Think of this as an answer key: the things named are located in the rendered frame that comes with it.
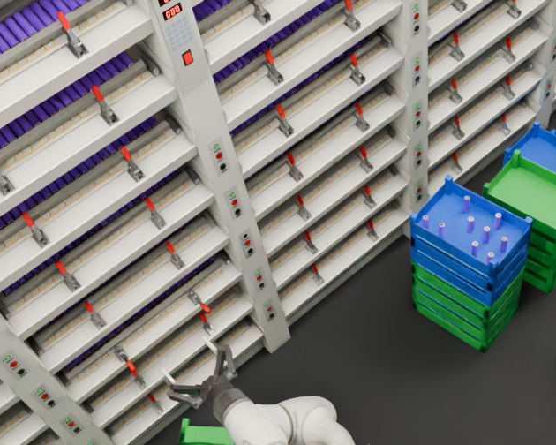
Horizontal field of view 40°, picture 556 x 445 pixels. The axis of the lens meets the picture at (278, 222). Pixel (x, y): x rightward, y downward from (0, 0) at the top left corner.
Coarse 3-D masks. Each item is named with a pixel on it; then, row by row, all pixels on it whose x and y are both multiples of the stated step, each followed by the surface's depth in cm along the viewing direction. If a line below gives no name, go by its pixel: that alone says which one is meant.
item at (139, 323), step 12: (216, 264) 232; (204, 276) 230; (216, 276) 232; (180, 288) 228; (168, 300) 227; (156, 312) 225; (132, 324) 223; (144, 324) 225; (120, 336) 222; (108, 348) 220; (84, 360) 219; (96, 360) 220; (72, 372) 217; (84, 372) 219
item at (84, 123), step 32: (128, 64) 172; (160, 64) 170; (64, 96) 168; (96, 96) 163; (128, 96) 171; (160, 96) 171; (0, 128) 164; (32, 128) 165; (64, 128) 166; (96, 128) 167; (128, 128) 172; (0, 160) 162; (32, 160) 164; (64, 160) 164; (0, 192) 160; (32, 192) 165
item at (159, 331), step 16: (224, 256) 232; (224, 272) 233; (240, 272) 233; (208, 288) 231; (224, 288) 233; (176, 304) 229; (192, 304) 229; (208, 304) 234; (160, 320) 227; (176, 320) 227; (144, 336) 225; (160, 336) 225; (112, 352) 222; (128, 352) 222; (144, 352) 226; (64, 368) 220; (96, 368) 220; (112, 368) 220; (64, 384) 218; (80, 384) 218; (96, 384) 219; (80, 400) 219
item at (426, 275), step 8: (416, 264) 253; (416, 272) 257; (424, 272) 252; (520, 272) 246; (432, 280) 252; (440, 280) 249; (512, 280) 251; (520, 280) 251; (440, 288) 252; (448, 288) 248; (512, 288) 248; (456, 296) 248; (464, 296) 244; (504, 296) 245; (464, 304) 248; (472, 304) 244; (480, 304) 248; (496, 304) 242; (480, 312) 244; (488, 312) 241
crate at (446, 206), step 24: (456, 192) 244; (432, 216) 241; (456, 216) 240; (480, 216) 239; (504, 216) 235; (528, 216) 227; (432, 240) 234; (456, 240) 235; (480, 240) 233; (480, 264) 224; (504, 264) 226
